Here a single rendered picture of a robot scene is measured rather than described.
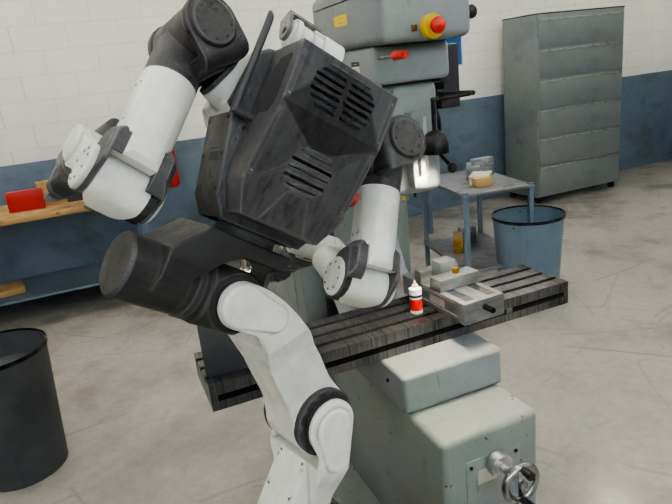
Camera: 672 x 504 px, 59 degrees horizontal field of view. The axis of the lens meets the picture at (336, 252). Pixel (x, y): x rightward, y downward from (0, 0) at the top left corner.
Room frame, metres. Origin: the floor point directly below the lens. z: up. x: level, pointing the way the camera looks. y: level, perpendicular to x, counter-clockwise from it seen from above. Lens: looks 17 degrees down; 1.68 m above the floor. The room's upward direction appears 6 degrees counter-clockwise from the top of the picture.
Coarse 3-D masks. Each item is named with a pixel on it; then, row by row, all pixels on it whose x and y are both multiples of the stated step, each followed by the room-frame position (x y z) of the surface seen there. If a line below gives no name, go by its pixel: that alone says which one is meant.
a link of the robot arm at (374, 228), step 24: (360, 192) 1.15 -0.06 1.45; (384, 192) 1.13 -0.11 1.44; (360, 216) 1.12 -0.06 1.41; (384, 216) 1.11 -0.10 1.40; (360, 240) 1.08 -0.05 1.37; (384, 240) 1.08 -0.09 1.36; (336, 264) 1.08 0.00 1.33; (360, 264) 1.05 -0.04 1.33; (384, 264) 1.07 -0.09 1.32; (336, 288) 1.05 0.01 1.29
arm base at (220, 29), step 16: (192, 0) 1.00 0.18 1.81; (208, 0) 1.01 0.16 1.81; (192, 16) 0.98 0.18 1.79; (208, 16) 1.00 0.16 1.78; (224, 16) 1.02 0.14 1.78; (192, 32) 0.98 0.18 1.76; (208, 32) 0.99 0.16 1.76; (224, 32) 1.01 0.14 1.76; (240, 32) 1.04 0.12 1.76; (208, 48) 0.99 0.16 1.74; (224, 48) 1.01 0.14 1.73; (240, 48) 1.03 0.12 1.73; (192, 64) 1.00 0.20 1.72; (208, 64) 0.98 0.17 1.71; (224, 64) 1.02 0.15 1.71; (208, 80) 1.07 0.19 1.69
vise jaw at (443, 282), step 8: (448, 272) 1.78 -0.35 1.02; (464, 272) 1.76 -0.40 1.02; (472, 272) 1.76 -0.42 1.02; (432, 280) 1.75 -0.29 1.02; (440, 280) 1.72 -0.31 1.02; (448, 280) 1.72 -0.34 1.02; (456, 280) 1.73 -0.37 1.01; (464, 280) 1.74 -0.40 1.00; (472, 280) 1.76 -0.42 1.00; (432, 288) 1.75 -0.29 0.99; (440, 288) 1.71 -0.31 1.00; (448, 288) 1.72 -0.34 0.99
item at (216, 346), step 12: (204, 336) 1.46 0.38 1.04; (216, 336) 1.47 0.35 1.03; (228, 336) 1.48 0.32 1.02; (204, 348) 1.46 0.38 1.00; (216, 348) 1.47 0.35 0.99; (228, 348) 1.48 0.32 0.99; (204, 360) 1.46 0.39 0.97; (216, 360) 1.47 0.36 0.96; (228, 360) 1.47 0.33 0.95; (240, 360) 1.48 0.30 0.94; (216, 372) 1.47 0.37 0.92; (228, 372) 1.47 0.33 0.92
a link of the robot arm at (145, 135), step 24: (144, 72) 0.98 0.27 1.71; (168, 72) 0.97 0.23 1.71; (144, 96) 0.94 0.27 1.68; (168, 96) 0.95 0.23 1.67; (192, 96) 1.00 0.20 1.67; (120, 120) 0.94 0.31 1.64; (144, 120) 0.92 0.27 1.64; (168, 120) 0.94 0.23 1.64; (96, 144) 0.90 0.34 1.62; (120, 144) 0.89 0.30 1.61; (144, 144) 0.90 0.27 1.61; (168, 144) 0.93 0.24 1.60; (72, 168) 0.92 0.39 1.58; (96, 168) 0.87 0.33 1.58; (144, 168) 0.90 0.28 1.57; (168, 168) 0.92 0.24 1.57
